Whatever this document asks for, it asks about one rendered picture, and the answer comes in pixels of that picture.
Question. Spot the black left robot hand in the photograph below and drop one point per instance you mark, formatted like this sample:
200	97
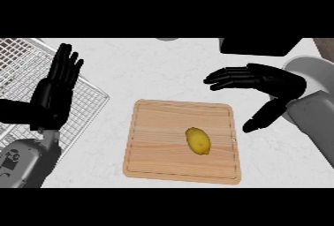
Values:
53	100

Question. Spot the black appliance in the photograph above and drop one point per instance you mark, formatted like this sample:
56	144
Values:
257	46

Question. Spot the grey round object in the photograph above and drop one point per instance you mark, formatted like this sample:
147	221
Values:
168	39

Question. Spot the grey pot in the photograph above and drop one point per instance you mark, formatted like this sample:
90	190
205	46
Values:
316	72

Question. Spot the wooden cutting board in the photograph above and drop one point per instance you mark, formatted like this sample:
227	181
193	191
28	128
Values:
165	141

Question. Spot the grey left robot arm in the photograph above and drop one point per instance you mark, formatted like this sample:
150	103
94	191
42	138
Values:
25	164

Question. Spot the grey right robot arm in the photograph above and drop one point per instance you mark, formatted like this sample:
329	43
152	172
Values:
316	123

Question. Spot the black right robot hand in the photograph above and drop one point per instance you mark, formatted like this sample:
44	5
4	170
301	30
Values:
270	81

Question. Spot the yellow lemon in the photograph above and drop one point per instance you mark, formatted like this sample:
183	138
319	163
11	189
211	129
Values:
199	141

